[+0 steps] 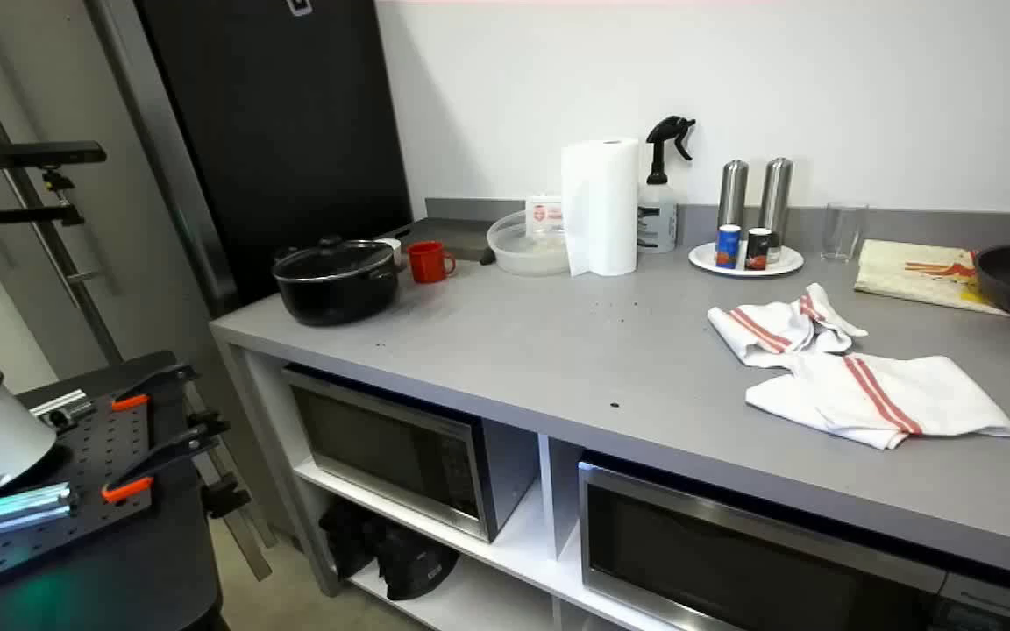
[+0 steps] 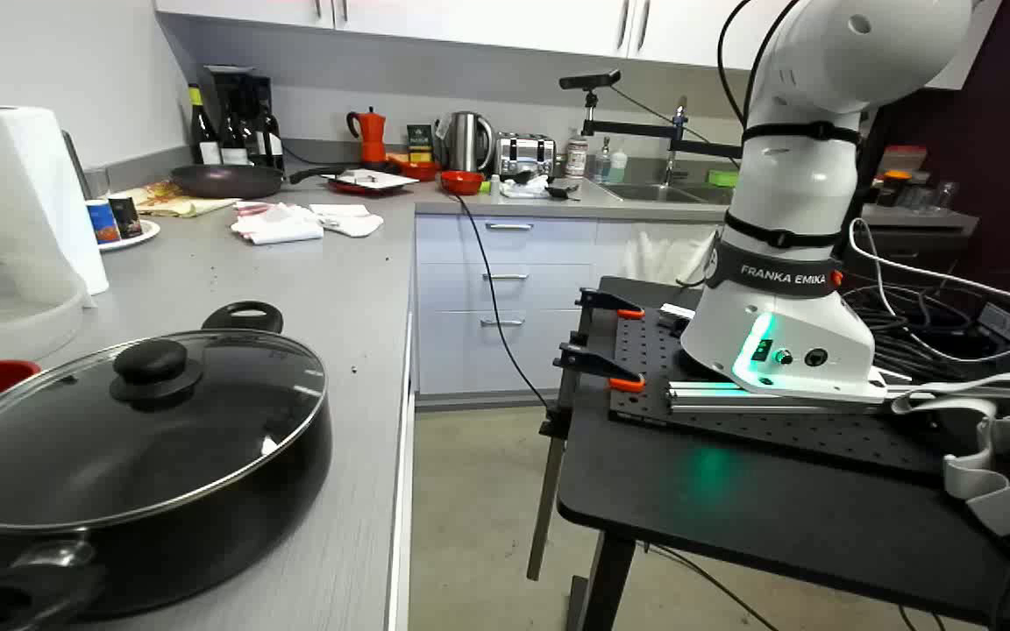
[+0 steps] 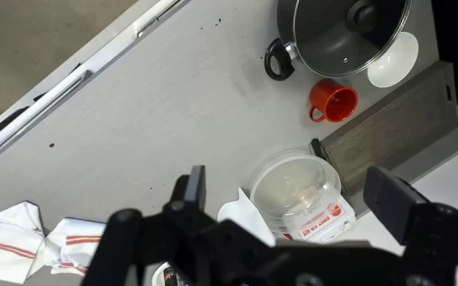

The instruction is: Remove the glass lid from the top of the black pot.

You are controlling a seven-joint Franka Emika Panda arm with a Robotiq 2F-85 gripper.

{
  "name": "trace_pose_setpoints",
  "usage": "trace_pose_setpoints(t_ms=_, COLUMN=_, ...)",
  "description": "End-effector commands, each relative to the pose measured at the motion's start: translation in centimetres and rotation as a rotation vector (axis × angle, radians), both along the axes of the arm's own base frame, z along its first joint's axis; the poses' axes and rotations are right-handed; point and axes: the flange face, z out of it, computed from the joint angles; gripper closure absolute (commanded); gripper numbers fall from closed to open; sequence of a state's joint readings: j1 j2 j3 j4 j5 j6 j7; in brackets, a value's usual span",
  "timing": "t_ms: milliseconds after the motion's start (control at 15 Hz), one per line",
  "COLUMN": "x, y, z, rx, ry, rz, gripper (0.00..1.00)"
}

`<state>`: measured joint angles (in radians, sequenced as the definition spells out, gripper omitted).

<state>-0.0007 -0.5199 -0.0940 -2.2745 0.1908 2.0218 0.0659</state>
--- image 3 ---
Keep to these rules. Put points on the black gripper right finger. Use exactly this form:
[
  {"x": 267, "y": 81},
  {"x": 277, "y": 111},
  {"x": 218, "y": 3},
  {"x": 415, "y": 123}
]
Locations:
[{"x": 391, "y": 200}]

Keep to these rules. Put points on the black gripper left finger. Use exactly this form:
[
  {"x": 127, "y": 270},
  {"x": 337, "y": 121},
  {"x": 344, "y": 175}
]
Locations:
[{"x": 191, "y": 188}]

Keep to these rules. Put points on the black cooking pot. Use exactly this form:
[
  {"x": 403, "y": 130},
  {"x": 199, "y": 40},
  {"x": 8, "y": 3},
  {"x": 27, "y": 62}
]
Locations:
[{"x": 282, "y": 51}]

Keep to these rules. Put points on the clear plastic container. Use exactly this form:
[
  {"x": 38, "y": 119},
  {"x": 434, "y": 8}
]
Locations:
[{"x": 299, "y": 197}]

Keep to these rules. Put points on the red mug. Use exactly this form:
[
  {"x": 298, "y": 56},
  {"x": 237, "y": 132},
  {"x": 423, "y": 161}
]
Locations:
[{"x": 331, "y": 102}]

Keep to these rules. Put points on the white bowl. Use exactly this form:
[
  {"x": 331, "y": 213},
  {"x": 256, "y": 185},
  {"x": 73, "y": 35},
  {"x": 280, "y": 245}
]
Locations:
[{"x": 396, "y": 62}]

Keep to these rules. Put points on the white red-striped towel right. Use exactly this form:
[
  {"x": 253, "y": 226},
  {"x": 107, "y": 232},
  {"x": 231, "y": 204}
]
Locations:
[{"x": 69, "y": 246}]

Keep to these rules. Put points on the white red-striped towel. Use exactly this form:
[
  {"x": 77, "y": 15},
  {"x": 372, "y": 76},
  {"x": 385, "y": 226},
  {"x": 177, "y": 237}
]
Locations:
[
  {"x": 21, "y": 235},
  {"x": 69, "y": 246}
]

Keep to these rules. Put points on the white red-striped towel left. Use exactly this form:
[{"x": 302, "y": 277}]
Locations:
[{"x": 21, "y": 235}]

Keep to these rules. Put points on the grey metal backsplash bracket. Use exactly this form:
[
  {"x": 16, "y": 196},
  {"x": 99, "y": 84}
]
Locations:
[{"x": 411, "y": 132}]

